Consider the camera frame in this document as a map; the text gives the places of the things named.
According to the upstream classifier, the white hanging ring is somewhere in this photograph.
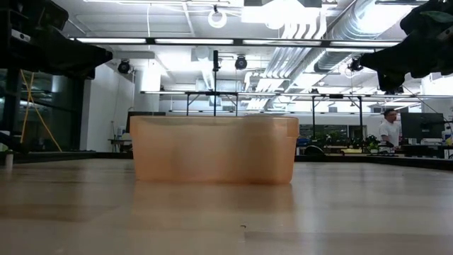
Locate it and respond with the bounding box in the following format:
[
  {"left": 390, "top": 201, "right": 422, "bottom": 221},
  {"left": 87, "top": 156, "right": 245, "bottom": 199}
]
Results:
[{"left": 207, "top": 8, "right": 228, "bottom": 29}]

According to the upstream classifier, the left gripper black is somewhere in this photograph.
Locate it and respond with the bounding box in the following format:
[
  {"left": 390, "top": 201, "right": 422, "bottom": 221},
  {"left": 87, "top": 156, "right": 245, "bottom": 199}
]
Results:
[{"left": 0, "top": 0, "right": 113, "bottom": 81}]

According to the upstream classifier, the black metal frame stand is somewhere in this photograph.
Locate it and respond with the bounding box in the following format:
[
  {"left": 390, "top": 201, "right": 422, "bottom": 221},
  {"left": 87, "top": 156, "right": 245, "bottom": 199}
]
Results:
[
  {"left": 184, "top": 91, "right": 240, "bottom": 117},
  {"left": 310, "top": 93, "right": 365, "bottom": 140}
]

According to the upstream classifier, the orange translucent plastic basket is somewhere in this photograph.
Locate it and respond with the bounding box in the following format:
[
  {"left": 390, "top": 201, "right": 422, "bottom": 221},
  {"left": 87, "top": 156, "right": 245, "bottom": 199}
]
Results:
[{"left": 129, "top": 115, "right": 300, "bottom": 186}]

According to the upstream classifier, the black office chair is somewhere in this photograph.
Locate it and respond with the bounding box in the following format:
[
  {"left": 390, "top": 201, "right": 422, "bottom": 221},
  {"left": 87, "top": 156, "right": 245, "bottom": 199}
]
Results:
[{"left": 304, "top": 144, "right": 328, "bottom": 157}]

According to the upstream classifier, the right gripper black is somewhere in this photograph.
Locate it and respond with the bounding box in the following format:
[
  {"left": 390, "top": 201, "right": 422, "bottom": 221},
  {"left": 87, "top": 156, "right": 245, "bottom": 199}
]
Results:
[{"left": 359, "top": 0, "right": 453, "bottom": 94}]

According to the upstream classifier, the yellow strap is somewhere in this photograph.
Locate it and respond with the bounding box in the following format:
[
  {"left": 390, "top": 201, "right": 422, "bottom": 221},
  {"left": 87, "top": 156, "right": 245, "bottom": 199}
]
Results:
[{"left": 19, "top": 69, "right": 64, "bottom": 153}]

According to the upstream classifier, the black computer monitor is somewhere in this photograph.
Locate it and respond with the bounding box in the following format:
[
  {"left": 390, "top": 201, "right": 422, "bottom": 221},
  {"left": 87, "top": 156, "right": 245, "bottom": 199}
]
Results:
[{"left": 400, "top": 112, "right": 445, "bottom": 145}]

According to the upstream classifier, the person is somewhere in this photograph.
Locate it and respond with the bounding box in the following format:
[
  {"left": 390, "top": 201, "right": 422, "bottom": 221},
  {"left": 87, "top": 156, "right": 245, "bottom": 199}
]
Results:
[{"left": 378, "top": 108, "right": 403, "bottom": 148}]

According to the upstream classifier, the silver ventilation duct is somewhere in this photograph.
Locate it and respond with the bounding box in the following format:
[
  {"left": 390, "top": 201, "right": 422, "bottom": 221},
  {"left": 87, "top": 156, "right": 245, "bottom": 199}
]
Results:
[{"left": 313, "top": 0, "right": 404, "bottom": 74}]

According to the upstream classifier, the green potted plant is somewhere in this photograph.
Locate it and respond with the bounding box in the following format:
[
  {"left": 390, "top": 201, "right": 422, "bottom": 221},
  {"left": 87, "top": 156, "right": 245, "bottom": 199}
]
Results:
[{"left": 364, "top": 134, "right": 382, "bottom": 154}]

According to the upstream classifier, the black camera pole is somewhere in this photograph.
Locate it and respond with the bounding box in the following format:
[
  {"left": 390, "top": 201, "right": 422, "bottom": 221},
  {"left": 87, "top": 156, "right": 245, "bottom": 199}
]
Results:
[{"left": 211, "top": 49, "right": 222, "bottom": 117}]

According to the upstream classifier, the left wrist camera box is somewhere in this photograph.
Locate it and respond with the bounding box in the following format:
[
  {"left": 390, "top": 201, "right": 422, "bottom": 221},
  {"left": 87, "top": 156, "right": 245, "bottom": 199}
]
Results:
[{"left": 10, "top": 28, "right": 32, "bottom": 43}]

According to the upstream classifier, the black overhead frame bar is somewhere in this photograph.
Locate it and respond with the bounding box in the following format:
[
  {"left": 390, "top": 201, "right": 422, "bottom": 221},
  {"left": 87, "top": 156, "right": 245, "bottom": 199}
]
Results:
[{"left": 69, "top": 37, "right": 403, "bottom": 49}]

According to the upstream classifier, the black table edge rail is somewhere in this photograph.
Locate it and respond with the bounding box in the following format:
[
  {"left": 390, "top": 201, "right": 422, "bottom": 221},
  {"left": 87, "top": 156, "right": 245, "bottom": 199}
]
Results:
[{"left": 0, "top": 151, "right": 453, "bottom": 171}]

